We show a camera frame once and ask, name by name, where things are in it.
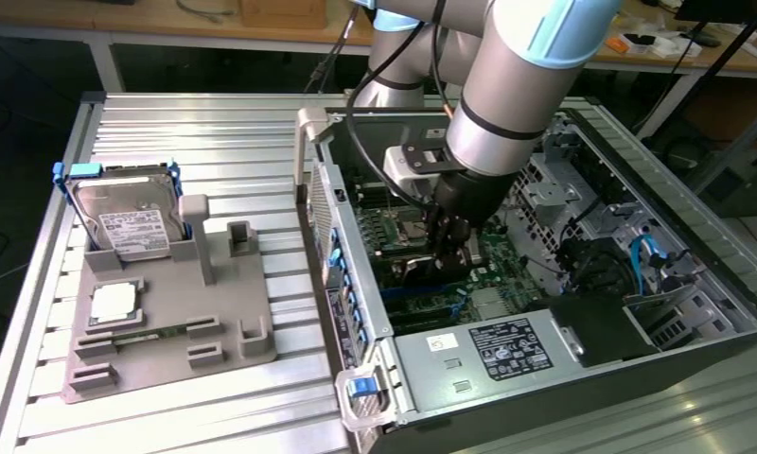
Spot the black fan shroud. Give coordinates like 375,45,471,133
522,287,663,369

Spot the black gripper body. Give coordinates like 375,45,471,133
431,168,520,228

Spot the green RAM stick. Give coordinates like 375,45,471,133
108,325,192,343

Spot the grey power supply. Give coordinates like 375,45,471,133
392,309,587,413

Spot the CPU socket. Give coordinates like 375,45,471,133
392,208,432,246

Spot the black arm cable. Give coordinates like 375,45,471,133
343,0,458,205

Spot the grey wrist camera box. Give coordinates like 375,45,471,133
383,143,458,202

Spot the open black PC case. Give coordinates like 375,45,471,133
294,106,757,454

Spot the black expansion slot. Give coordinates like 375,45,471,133
387,302,459,323

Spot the blue expansion slot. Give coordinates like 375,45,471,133
380,285,455,301

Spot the black equipment case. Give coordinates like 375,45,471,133
699,149,757,219

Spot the silver CPU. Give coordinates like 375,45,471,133
89,282,143,325

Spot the silver chipset heatsink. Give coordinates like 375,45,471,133
468,288,520,319

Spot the small orange white box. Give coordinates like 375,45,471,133
604,30,699,60

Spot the green motherboard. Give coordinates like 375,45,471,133
351,182,546,333

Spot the black monitor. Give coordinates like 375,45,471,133
674,0,757,47

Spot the blue case latch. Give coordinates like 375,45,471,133
344,376,379,397

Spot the grey parts rack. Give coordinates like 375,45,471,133
61,192,280,406

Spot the silver hard disk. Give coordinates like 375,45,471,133
73,177,185,264

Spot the metal disk bay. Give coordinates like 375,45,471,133
507,149,608,267

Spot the blue disk caddy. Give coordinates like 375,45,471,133
52,160,195,253

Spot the wooden desk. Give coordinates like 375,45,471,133
0,0,757,157

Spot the blue data wire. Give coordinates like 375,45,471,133
627,225,678,298

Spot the black wire bundle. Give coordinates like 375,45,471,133
554,235,634,295

